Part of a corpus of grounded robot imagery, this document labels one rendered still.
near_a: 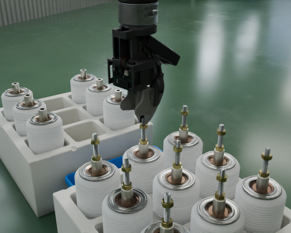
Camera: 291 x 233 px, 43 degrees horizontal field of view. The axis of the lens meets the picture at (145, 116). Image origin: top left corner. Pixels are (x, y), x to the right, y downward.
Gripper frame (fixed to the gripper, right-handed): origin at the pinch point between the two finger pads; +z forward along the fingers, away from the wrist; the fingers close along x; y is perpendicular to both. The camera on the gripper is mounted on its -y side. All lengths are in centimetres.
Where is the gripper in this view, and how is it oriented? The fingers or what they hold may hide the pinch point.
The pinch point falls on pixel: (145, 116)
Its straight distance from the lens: 79.7
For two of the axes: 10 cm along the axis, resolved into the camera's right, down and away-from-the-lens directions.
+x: 7.4, 3.0, -6.1
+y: -6.8, 3.2, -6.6
